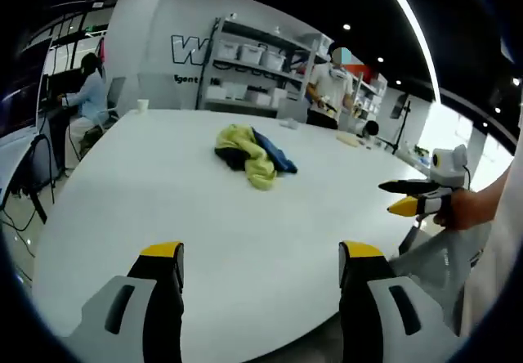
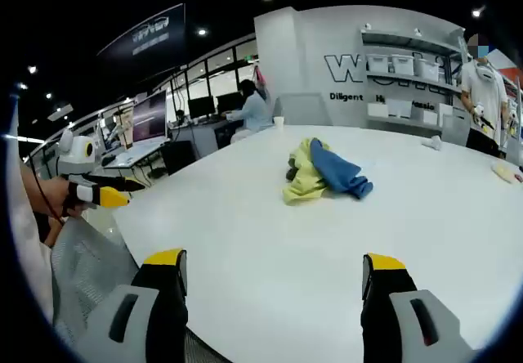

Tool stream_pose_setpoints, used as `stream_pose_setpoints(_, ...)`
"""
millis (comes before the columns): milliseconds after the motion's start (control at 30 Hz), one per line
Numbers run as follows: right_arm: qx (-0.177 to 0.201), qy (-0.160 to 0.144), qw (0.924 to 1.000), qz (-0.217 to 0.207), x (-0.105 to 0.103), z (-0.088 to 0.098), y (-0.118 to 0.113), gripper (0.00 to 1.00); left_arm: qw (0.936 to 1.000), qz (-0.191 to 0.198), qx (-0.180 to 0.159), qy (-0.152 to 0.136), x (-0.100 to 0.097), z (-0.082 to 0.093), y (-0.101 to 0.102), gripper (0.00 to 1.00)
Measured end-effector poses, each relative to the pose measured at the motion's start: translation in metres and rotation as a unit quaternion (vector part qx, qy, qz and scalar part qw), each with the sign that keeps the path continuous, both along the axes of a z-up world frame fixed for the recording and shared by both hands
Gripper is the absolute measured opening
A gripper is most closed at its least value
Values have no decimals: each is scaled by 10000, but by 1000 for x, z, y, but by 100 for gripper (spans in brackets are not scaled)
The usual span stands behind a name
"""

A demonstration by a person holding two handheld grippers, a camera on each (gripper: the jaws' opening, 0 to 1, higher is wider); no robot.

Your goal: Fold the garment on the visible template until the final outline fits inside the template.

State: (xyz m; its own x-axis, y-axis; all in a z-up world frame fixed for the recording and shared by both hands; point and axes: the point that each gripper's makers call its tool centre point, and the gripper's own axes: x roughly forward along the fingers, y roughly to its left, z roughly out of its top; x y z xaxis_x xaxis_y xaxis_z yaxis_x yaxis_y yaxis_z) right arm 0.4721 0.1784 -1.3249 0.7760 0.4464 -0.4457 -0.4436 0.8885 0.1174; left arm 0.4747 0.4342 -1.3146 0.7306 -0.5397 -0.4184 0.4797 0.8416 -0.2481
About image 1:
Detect white lidded storage bin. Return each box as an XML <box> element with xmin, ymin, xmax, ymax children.
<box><xmin>239</xmin><ymin>43</ymin><xmax>265</xmax><ymax>64</ymax></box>
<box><xmin>261</xmin><ymin>50</ymin><xmax>285</xmax><ymax>72</ymax></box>
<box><xmin>216</xmin><ymin>39</ymin><xmax>240</xmax><ymax>60</ymax></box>

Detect yellow blue grey garment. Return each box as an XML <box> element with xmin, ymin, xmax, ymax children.
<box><xmin>214</xmin><ymin>123</ymin><xmax>299</xmax><ymax>192</ymax></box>

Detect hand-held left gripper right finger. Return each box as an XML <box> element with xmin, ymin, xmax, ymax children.
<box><xmin>337</xmin><ymin>240</ymin><xmax>458</xmax><ymax>363</ymax></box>

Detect white shelf rack with bins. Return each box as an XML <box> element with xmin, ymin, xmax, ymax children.
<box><xmin>351</xmin><ymin>70</ymin><xmax>388</xmax><ymax>113</ymax></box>

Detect person's right hand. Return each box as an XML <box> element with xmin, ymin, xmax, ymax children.
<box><xmin>432</xmin><ymin>189</ymin><xmax>473</xmax><ymax>231</ymax></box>

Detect ceiling light strip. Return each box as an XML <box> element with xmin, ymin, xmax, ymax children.
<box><xmin>373</xmin><ymin>0</ymin><xmax>440</xmax><ymax>102</ymax></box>

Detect grey mesh office chair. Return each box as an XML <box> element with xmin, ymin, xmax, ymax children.
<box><xmin>387</xmin><ymin>222</ymin><xmax>494</xmax><ymax>338</ymax></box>

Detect grey metal shelf rack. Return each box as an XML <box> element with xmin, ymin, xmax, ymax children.
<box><xmin>195</xmin><ymin>16</ymin><xmax>324</xmax><ymax>114</ymax></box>

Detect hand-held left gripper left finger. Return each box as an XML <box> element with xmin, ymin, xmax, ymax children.
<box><xmin>60</xmin><ymin>240</ymin><xmax>186</xmax><ymax>363</ymax></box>

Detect black monitor screen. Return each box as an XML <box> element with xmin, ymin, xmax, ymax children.
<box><xmin>390</xmin><ymin>92</ymin><xmax>409</xmax><ymax>119</ymax></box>

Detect black tripod stand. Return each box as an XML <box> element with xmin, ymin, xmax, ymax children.
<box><xmin>375</xmin><ymin>101</ymin><xmax>412</xmax><ymax>155</ymax></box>

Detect white desk chair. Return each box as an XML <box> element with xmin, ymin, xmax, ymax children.
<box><xmin>92</xmin><ymin>107</ymin><xmax>120</xmax><ymax>133</ymax></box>

